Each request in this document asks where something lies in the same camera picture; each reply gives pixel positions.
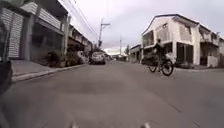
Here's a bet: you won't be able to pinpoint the parked grey car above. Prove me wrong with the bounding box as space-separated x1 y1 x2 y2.
88 51 107 66

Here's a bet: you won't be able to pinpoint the thin utility pole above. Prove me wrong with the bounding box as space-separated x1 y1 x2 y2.
118 35 123 57

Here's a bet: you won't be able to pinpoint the low building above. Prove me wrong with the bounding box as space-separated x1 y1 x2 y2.
128 43 144 64

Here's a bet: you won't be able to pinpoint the grey asphalt road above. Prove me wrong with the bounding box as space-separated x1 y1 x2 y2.
0 60 224 128

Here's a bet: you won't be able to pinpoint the utility pole with crossarms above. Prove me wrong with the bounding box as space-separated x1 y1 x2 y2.
97 17 111 50

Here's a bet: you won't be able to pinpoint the row of houses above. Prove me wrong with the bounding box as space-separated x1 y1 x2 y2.
66 23 95 64

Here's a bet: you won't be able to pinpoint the person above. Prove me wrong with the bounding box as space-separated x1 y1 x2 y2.
153 38 168 68

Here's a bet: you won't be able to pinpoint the bushes by pavement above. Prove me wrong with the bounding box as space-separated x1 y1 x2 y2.
45 49 84 68

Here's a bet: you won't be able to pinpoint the bicycle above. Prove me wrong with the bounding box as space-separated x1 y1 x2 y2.
147 57 175 77

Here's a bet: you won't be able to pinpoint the robot's own part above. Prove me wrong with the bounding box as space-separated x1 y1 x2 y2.
70 121 80 128
141 122 152 128

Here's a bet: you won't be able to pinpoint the cream two-storey house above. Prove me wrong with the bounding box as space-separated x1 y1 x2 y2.
140 13 224 69

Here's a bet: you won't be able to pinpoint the raised concrete pavement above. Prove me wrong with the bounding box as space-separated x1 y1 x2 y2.
9 59 88 83

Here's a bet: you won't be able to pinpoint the grey building with white shutters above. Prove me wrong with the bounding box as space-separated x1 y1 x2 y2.
0 0 72 66

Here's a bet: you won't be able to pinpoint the overhead wires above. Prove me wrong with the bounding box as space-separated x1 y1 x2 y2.
59 0 111 41

